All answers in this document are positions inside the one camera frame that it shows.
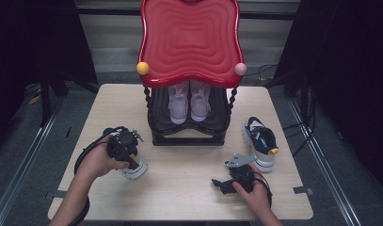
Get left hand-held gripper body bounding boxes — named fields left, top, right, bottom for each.
left=107, top=126, right=145, bottom=162

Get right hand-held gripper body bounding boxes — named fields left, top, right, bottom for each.
left=225, top=153, right=258, bottom=194

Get navy and white sneaker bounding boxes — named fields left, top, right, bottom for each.
left=241, top=116, right=280, bottom=173
left=102, top=126, right=149, bottom=181

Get purple sandal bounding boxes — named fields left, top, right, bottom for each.
left=189, top=80, right=212, bottom=123
left=167, top=80, right=191, bottom=125

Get red and black shoe rack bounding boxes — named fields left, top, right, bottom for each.
left=136, top=0, right=247, bottom=147

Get person's right hand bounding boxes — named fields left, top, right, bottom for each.
left=231, top=163, right=272, bottom=217

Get person's left hand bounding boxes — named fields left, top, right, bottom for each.
left=75, top=135, right=131, bottom=186

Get grey tape piece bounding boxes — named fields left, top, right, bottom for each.
left=44, top=189, right=62, bottom=201
left=292, top=186, right=314, bottom=196

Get black metal stand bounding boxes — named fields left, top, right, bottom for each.
left=39, top=74, right=70, bottom=128

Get yellow floor strip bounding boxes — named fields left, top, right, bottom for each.
left=26, top=93, right=42, bottom=106

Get dark curtain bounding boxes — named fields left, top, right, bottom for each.
left=0, top=0, right=99, bottom=152
left=273, top=0, right=383, bottom=197

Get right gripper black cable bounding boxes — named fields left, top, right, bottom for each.
left=254, top=173, right=274, bottom=209

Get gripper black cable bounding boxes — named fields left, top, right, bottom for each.
left=254, top=173, right=274, bottom=209
left=68, top=125, right=126, bottom=226

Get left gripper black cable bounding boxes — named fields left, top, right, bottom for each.
left=68, top=125, right=126, bottom=226

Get black floor cables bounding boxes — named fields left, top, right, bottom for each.
left=281, top=84, right=317, bottom=158

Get metal floor rail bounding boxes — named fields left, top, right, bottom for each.
left=0, top=103, right=65, bottom=226
left=287, top=99, right=363, bottom=226

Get black cable by wall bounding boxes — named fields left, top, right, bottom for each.
left=244, top=63, right=279, bottom=83

